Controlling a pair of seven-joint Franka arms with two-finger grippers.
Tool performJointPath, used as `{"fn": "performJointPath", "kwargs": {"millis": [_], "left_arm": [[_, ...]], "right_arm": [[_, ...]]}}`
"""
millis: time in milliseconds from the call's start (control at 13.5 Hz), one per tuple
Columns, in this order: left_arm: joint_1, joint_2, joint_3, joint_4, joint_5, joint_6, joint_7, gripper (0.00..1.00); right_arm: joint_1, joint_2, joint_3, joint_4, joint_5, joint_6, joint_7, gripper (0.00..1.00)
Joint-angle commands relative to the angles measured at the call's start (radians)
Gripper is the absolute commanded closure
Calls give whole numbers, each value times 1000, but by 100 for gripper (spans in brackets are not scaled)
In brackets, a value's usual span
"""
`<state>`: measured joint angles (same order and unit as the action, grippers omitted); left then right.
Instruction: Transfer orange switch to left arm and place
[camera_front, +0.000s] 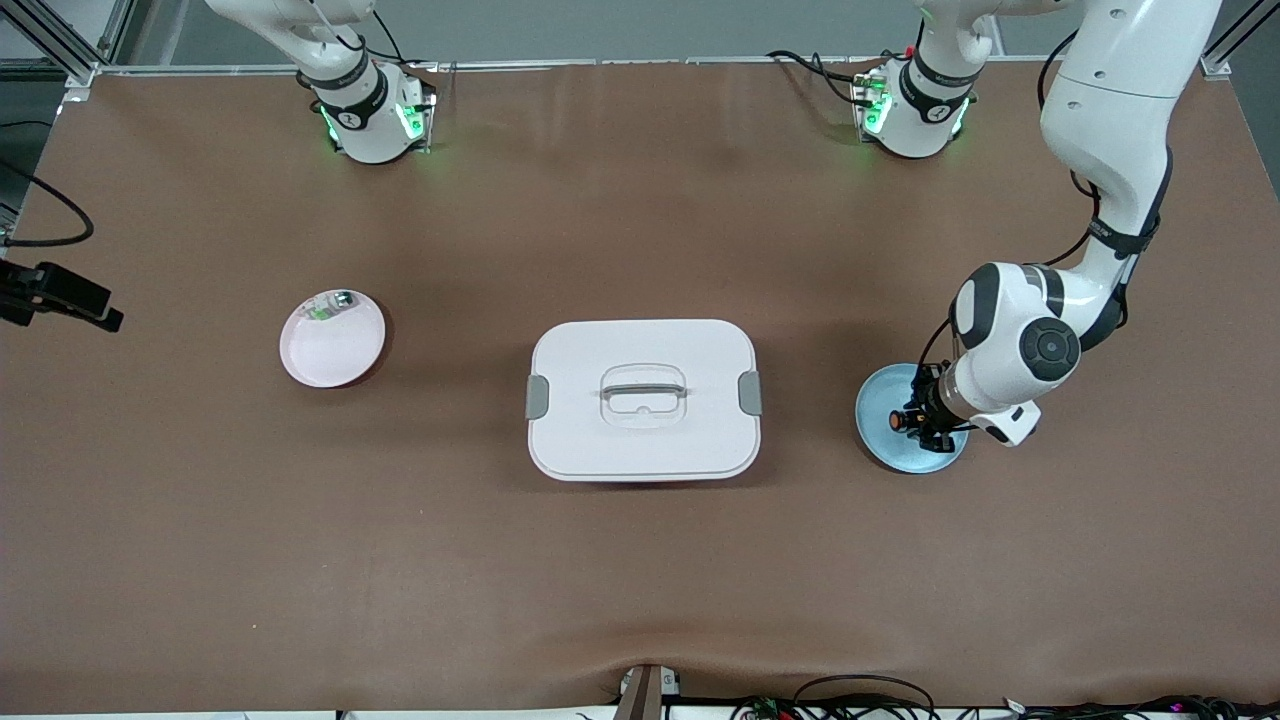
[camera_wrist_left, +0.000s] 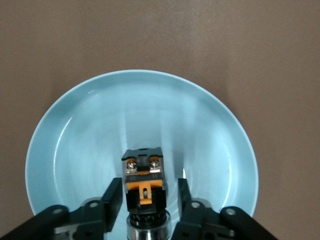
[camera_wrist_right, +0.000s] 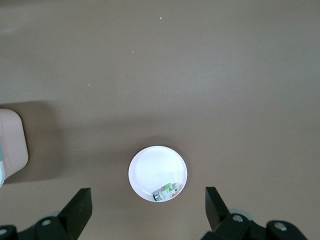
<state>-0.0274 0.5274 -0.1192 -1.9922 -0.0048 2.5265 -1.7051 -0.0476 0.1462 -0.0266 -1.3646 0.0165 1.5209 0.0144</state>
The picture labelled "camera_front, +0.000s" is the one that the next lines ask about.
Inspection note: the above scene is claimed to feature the black base cable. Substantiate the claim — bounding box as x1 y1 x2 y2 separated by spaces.
335 0 426 69
767 48 881 106

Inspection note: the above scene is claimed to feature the black right base cable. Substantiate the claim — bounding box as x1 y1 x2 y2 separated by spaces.
335 0 426 69

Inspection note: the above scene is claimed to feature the black left base cable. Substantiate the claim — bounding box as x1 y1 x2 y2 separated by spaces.
767 48 881 106

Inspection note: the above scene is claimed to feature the white lidded storage box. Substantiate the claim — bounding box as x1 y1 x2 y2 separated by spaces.
526 319 763 483

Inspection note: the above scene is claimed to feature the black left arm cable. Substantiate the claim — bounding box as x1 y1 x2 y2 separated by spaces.
918 30 1173 401

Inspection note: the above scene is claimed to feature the light blue round plate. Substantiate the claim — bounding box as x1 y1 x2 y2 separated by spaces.
855 363 970 474

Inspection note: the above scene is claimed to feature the pink round plate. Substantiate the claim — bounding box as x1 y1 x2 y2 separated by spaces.
279 289 388 389

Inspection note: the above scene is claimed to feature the brown and grey edge bracket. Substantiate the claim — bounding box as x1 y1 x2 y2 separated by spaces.
612 663 683 720

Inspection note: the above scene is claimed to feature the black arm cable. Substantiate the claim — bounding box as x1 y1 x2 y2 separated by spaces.
918 30 1173 401
0 120 96 248

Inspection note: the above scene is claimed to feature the brown table cover mat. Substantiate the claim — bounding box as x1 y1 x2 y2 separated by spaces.
0 60 1280 713

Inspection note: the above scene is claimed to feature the aluminium table frame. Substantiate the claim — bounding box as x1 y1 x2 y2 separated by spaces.
20 0 1280 106

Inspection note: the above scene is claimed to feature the black cable bundle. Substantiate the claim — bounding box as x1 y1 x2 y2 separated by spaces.
730 675 1280 720

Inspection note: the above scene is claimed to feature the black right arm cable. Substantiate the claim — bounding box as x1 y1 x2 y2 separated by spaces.
0 120 96 248

